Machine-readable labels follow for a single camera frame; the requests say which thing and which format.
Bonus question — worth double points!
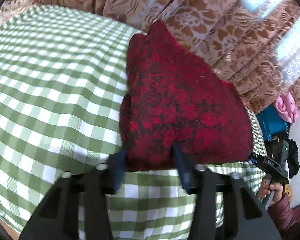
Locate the red black knit garment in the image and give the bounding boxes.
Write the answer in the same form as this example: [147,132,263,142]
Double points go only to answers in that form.
[119,21,253,171]

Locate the person's right hand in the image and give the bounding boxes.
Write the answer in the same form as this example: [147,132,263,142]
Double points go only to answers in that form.
[257,177,283,206]

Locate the blue folded cloth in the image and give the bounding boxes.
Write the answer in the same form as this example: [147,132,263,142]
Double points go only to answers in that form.
[256,105,290,141]

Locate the maroon puffer right sleeve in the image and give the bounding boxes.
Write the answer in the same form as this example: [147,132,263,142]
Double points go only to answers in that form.
[268,193,300,239]

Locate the pink cloth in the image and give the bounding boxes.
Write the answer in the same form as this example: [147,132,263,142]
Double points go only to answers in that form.
[273,92,299,124]

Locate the brown floral curtain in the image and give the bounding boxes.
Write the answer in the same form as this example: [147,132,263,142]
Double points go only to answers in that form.
[0,0,300,113]

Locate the green white checkered bedsheet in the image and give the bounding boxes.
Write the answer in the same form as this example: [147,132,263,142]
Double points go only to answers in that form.
[0,4,268,240]

